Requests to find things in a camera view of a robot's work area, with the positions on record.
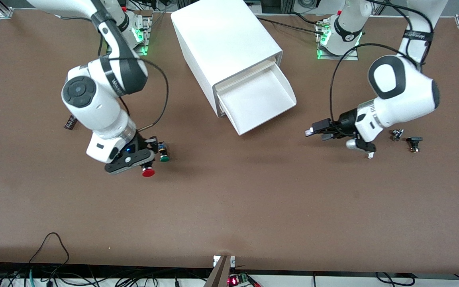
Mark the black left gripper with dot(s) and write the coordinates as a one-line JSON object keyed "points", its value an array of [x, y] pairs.
{"points": [[346, 121]]}

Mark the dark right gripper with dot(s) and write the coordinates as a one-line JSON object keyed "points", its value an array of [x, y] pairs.
{"points": [[141, 140]]}

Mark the red push button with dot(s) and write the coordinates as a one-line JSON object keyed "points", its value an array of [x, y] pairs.
{"points": [[148, 172]]}

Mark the white plastic drawer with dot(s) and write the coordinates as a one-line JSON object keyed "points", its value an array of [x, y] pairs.
{"points": [[257, 99]]}

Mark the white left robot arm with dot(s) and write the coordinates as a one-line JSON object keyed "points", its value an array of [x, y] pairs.
{"points": [[408, 95]]}

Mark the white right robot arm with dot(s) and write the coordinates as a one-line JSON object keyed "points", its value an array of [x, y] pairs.
{"points": [[102, 115]]}

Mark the green push button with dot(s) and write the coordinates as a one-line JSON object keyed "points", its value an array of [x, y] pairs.
{"points": [[164, 156]]}

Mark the white drawer cabinet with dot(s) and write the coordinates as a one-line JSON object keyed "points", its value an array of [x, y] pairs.
{"points": [[221, 40]]}

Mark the small chrome metal fitting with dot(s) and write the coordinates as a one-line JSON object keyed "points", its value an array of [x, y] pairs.
{"points": [[397, 134]]}

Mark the dark cylindrical capacitor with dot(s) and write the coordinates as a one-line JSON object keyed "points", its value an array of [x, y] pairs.
{"points": [[70, 122]]}

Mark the red-lit electronic module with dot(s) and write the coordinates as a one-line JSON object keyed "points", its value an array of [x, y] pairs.
{"points": [[233, 280]]}

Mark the green terminal connector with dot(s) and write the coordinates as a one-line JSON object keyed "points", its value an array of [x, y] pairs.
{"points": [[244, 277]]}

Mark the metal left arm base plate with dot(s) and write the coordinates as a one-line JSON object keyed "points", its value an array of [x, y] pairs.
{"points": [[351, 55]]}

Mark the black switch component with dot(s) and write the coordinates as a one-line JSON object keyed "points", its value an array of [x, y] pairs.
{"points": [[414, 140]]}

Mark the brown camera post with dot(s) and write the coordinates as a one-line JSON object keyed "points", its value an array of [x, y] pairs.
{"points": [[218, 275]]}

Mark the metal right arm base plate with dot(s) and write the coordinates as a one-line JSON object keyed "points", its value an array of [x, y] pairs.
{"points": [[146, 28]]}

